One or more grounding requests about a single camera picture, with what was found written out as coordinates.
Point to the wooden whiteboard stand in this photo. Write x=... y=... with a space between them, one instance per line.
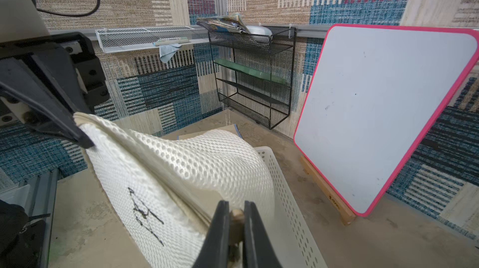
x=346 y=214

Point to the magazines on shelf top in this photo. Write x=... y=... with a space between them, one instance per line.
x=228 y=23

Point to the pink framed whiteboard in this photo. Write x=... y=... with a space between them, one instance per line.
x=375 y=93

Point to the white perforated plastic basket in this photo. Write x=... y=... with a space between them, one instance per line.
x=289 y=234

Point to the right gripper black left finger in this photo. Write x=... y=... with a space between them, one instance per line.
x=215 y=249

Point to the white round object on shelf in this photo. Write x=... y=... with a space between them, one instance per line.
x=259 y=30

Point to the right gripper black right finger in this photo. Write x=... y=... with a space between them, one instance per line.
x=257 y=249

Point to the grey cloth in wire basket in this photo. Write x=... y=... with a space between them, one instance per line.
x=166 y=52

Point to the white mesh laundry bag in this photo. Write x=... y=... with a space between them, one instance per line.
x=165 y=192

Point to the green board in shelf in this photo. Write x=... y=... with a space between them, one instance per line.
x=250 y=71

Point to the black mesh shelf rack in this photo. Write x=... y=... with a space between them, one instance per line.
x=265 y=102

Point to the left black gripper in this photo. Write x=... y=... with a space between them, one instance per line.
x=45 y=80

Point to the white wire wall basket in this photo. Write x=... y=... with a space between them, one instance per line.
x=115 y=40

